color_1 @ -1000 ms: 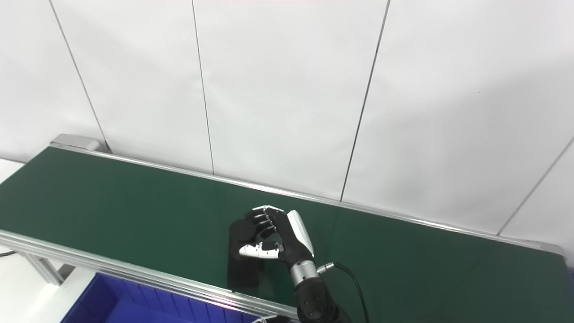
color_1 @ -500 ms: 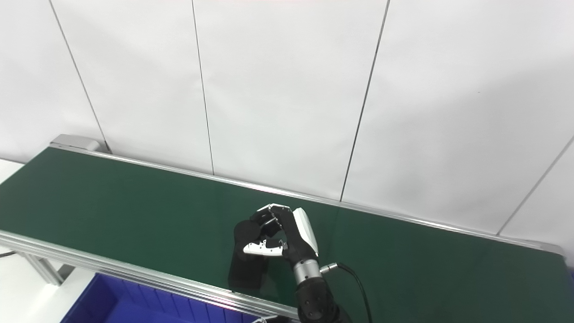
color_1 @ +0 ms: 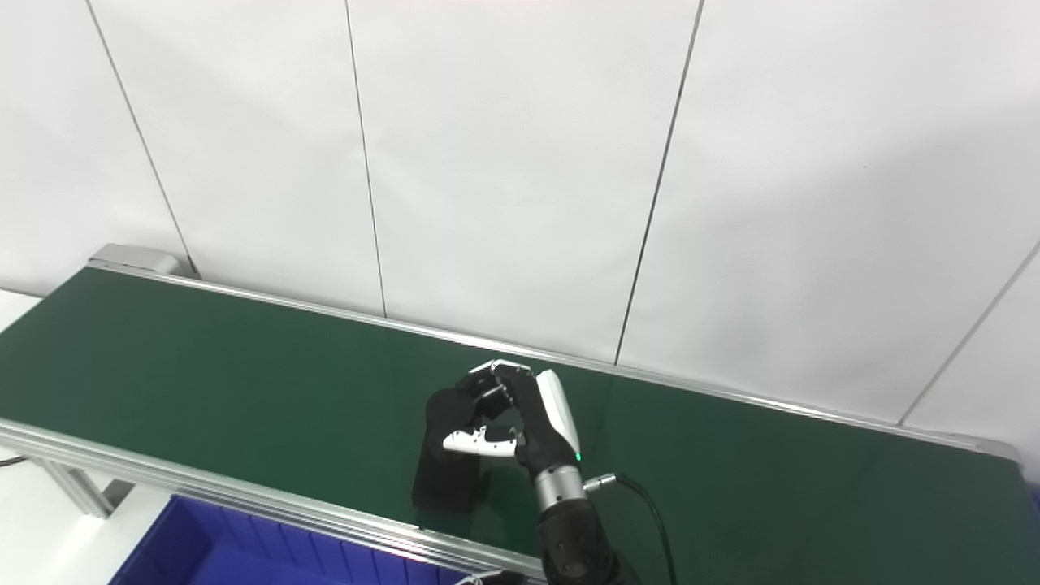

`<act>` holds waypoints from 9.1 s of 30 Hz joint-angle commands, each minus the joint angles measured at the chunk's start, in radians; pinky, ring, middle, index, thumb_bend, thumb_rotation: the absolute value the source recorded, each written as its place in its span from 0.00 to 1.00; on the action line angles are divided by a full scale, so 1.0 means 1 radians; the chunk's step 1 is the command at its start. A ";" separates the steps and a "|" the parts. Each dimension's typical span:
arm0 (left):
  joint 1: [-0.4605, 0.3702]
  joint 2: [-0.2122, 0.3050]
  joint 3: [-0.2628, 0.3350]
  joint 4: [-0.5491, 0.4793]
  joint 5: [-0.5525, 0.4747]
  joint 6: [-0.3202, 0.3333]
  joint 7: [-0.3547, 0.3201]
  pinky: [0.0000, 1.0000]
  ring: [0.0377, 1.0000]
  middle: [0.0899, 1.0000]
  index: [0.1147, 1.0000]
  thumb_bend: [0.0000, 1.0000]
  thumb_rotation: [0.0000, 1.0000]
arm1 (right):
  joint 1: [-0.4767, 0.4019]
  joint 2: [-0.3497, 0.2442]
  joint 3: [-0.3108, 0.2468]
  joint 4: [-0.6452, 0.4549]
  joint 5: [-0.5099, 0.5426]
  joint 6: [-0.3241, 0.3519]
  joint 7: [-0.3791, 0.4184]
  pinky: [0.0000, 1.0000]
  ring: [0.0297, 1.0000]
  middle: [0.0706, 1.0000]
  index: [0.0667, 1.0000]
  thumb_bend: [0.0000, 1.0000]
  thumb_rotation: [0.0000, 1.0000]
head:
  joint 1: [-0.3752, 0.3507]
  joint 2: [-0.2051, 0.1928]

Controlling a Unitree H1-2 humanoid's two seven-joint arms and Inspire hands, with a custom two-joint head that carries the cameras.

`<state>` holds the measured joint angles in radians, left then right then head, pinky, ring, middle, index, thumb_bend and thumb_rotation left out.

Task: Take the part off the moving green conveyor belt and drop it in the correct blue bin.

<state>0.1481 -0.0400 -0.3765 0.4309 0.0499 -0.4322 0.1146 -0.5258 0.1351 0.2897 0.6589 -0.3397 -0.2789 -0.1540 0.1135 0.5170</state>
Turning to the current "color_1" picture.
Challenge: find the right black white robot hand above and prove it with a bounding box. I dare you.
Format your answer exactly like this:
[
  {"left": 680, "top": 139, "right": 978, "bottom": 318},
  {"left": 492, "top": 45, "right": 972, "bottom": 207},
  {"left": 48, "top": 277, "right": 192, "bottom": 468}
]
[{"left": 441, "top": 360, "right": 584, "bottom": 481}]

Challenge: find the black cylinder-on-block part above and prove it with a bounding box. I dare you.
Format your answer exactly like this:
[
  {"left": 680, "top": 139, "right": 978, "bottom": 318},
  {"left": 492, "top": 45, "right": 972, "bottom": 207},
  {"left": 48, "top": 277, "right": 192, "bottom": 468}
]
[{"left": 412, "top": 388, "right": 490, "bottom": 514}]

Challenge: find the grey aluminium conveyor leg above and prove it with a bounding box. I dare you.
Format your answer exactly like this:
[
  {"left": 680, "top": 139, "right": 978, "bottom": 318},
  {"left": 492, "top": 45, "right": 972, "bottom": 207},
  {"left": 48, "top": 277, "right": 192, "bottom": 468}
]
[{"left": 31, "top": 457, "right": 136, "bottom": 519}]

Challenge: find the grey conveyor end housing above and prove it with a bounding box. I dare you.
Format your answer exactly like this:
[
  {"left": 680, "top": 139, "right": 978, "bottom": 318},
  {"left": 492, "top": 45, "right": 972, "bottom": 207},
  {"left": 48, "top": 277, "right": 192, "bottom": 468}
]
[{"left": 88, "top": 243, "right": 200, "bottom": 280}]

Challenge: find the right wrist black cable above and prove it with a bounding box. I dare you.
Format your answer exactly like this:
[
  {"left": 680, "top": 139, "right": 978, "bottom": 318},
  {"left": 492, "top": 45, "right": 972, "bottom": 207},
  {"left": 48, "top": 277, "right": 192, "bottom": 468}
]
[{"left": 583, "top": 472, "right": 680, "bottom": 585}]

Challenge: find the green conveyor belt aluminium frame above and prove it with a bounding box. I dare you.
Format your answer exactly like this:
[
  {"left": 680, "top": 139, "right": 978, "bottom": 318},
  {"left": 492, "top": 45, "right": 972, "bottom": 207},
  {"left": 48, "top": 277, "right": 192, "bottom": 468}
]
[{"left": 0, "top": 258, "right": 1040, "bottom": 585}]

